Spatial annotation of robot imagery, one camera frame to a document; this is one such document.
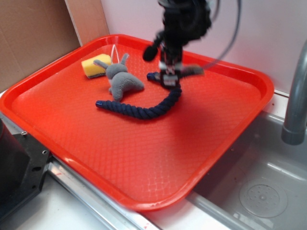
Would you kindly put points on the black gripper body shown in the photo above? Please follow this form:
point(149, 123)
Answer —
point(184, 21)

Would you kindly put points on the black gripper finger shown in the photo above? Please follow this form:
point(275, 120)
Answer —
point(163, 73)
point(174, 74)

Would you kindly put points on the brown wood chip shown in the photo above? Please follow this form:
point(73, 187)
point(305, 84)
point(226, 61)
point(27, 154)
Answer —
point(191, 70)

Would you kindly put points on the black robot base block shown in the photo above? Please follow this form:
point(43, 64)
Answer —
point(23, 166)

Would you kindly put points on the grey plush bunny toy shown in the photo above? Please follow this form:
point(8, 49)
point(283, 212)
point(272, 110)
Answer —
point(120, 79)

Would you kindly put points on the yellow sponge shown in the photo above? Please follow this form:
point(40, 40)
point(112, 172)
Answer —
point(91, 70)

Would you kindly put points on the red plastic tray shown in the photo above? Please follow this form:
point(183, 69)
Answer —
point(142, 164)

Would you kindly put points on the brown cardboard panel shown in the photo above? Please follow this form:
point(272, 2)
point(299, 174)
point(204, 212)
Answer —
point(34, 33)

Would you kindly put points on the grey faucet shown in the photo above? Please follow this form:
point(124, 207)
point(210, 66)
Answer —
point(295, 123)

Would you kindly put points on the grey toy sink basin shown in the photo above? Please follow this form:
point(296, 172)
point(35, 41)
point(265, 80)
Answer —
point(260, 183)

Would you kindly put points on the navy blue rope toy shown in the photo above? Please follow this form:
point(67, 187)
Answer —
point(143, 113)

